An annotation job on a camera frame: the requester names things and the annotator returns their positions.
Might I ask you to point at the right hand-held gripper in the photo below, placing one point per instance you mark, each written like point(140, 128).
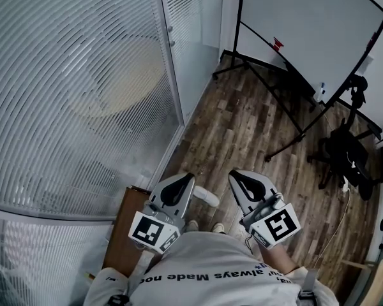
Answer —
point(277, 225)

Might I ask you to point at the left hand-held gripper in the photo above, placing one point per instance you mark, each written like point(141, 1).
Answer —
point(150, 231)

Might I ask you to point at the white slipper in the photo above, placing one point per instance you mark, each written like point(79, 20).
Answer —
point(207, 198)

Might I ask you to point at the person's right forearm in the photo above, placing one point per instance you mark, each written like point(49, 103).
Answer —
point(277, 258)

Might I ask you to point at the person's left white shoe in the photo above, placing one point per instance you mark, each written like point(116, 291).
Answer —
point(192, 226)

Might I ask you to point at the person's white shoe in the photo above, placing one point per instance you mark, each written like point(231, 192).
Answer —
point(192, 226)
point(217, 228)

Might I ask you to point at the person's right white shoe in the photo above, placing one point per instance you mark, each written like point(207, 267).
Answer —
point(217, 228)

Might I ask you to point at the person's white t-shirt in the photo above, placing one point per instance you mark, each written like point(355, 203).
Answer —
point(210, 260)

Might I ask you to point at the round beige table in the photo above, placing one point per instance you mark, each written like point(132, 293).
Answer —
point(124, 91)

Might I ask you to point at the small white bottle blue cap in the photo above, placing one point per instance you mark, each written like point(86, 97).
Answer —
point(320, 94)

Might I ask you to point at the glass partition with blinds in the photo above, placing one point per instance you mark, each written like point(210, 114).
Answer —
point(67, 107)

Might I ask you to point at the red whiteboard clip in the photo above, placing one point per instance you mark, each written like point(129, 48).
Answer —
point(278, 44)

